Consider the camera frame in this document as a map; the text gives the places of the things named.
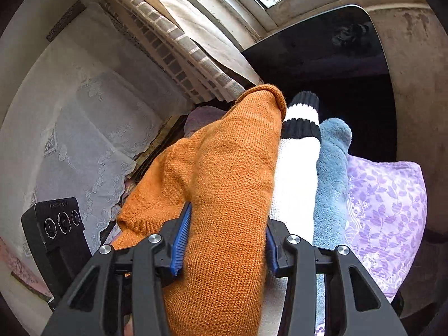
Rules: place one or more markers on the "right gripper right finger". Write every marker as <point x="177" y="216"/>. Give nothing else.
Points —
<point x="354" y="304"/>

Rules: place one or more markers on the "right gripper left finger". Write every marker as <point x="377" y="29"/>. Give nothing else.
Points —
<point x="126" y="282"/>

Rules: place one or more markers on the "orange knit cat cardigan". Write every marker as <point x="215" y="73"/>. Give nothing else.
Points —
<point x="226" y="171"/>

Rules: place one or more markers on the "pink floral fabric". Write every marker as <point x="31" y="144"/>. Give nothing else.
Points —
<point x="23" y="275"/>

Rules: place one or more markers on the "blue fleece garment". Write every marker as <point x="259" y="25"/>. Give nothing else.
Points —
<point x="330" y="211"/>

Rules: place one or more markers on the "purple leaf pattern cloth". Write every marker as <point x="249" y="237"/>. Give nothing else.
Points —
<point x="387" y="210"/>

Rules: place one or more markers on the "white black striped garment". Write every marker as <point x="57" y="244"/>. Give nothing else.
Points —
<point x="295" y="187"/>

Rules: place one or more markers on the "white lace cover cloth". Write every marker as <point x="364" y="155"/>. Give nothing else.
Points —
<point x="90" y="104"/>

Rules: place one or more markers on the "brown woven mat stack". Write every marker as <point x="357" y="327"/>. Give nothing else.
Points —
<point x="169" y="133"/>

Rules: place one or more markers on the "brick pattern curtain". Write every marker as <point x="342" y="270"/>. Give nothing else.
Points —
<point x="188" y="65"/>

